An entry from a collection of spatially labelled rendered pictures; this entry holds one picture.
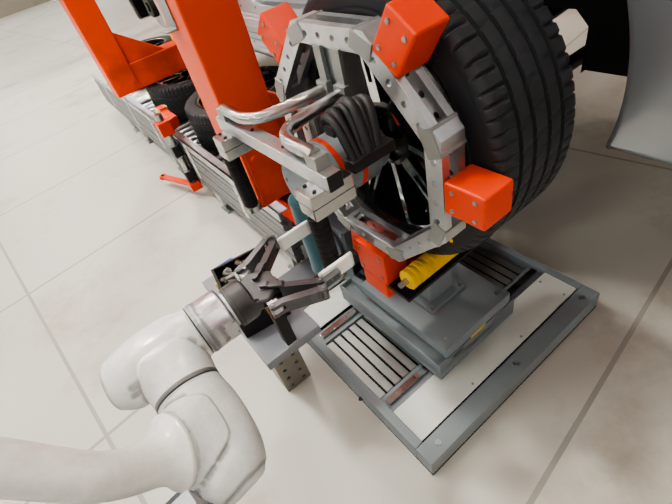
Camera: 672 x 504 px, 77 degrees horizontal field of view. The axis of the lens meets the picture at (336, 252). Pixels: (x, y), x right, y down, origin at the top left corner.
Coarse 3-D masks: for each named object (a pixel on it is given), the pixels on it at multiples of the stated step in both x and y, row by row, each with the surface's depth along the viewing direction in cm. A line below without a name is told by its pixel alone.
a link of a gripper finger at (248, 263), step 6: (264, 240) 80; (258, 246) 79; (264, 246) 81; (252, 252) 78; (258, 252) 78; (264, 252) 80; (246, 258) 77; (252, 258) 77; (258, 258) 78; (246, 264) 76; (252, 264) 77; (240, 270) 75; (252, 270) 77
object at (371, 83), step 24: (312, 72) 104; (432, 72) 73; (384, 96) 92; (384, 120) 102; (408, 144) 93; (384, 168) 108; (408, 168) 98; (360, 192) 119; (384, 192) 119; (408, 192) 106; (384, 216) 115; (408, 216) 109
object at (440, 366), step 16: (352, 288) 161; (352, 304) 160; (368, 304) 153; (512, 304) 140; (384, 320) 144; (496, 320) 138; (400, 336) 139; (416, 336) 139; (480, 336) 136; (416, 352) 135; (432, 352) 133; (464, 352) 134; (432, 368) 132; (448, 368) 131
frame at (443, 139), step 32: (288, 32) 86; (320, 32) 78; (352, 32) 70; (288, 64) 93; (384, 64) 69; (288, 96) 104; (416, 96) 69; (416, 128) 71; (448, 128) 70; (448, 160) 72; (352, 224) 114; (384, 224) 110; (448, 224) 81
